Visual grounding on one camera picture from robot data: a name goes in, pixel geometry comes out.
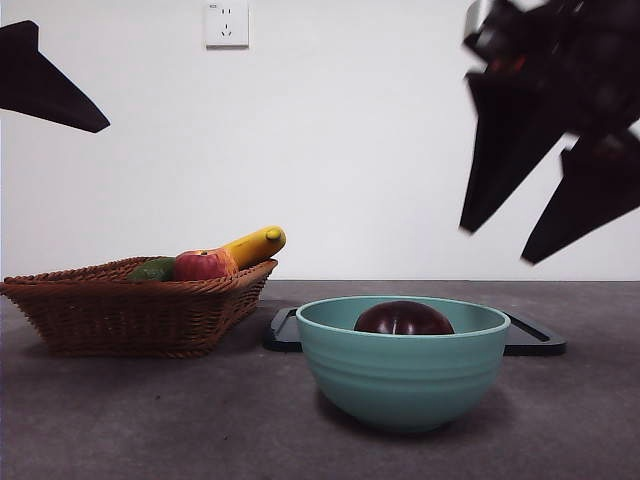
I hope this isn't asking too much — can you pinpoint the dark red plum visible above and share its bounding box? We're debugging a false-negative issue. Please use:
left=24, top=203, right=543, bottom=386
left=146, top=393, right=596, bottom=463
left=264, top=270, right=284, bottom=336
left=353, top=299, right=456, bottom=336

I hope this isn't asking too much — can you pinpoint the teal ribbed bowl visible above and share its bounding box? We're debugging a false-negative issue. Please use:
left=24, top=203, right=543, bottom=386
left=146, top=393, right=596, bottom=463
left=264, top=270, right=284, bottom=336
left=294, top=294, right=512, bottom=434

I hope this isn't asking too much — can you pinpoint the green avocado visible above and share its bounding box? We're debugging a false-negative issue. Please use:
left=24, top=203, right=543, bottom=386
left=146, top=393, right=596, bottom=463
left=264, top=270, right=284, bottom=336
left=125, top=256, right=176, bottom=282

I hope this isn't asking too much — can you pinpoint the red yellow apple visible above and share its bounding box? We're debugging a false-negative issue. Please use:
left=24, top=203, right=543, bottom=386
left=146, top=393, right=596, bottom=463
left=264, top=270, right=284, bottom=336
left=173, top=249, right=239, bottom=282

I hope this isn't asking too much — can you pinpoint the brown wicker basket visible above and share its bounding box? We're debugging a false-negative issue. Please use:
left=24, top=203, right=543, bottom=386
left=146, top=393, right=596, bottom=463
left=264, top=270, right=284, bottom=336
left=0, top=257, right=279, bottom=359

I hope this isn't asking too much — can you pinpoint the yellow banana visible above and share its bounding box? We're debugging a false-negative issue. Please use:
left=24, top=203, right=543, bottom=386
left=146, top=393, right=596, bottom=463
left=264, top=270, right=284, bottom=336
left=219, top=224, right=287, bottom=271

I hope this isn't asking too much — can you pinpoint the black rectangular tray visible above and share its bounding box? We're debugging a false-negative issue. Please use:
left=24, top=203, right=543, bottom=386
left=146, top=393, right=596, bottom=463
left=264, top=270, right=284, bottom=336
left=263, top=306, right=568, bottom=357

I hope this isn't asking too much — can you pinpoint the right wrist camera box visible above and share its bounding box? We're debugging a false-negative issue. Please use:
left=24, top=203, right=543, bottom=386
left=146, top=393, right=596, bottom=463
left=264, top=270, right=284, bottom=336
left=463, top=0, right=494, bottom=36

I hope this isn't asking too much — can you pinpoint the white wall socket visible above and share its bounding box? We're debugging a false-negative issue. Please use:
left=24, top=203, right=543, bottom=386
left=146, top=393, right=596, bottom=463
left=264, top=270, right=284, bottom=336
left=203, top=1, right=250, bottom=50

